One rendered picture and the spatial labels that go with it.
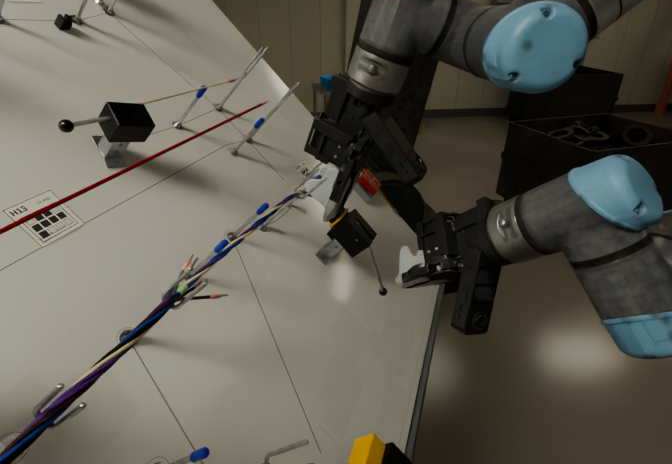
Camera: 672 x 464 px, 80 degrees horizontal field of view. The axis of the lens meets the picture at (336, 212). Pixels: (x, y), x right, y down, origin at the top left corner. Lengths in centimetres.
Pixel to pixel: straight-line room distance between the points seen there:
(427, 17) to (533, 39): 16
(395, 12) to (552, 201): 27
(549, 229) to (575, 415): 158
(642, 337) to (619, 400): 167
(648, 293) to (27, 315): 55
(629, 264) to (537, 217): 9
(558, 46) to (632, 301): 24
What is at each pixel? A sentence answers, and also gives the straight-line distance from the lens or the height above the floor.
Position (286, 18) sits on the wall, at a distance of 581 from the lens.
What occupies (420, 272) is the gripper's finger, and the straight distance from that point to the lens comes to 56.
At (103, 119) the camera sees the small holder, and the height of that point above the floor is 132.
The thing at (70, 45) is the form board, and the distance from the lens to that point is 68.
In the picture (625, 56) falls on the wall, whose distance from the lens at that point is 767.
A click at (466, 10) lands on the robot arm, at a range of 54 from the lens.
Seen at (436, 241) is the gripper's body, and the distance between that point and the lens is 57.
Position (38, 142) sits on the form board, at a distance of 55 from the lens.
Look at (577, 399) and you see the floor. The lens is 206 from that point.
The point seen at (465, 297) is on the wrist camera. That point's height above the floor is 110.
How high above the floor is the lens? 142
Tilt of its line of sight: 27 degrees down
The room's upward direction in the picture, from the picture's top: straight up
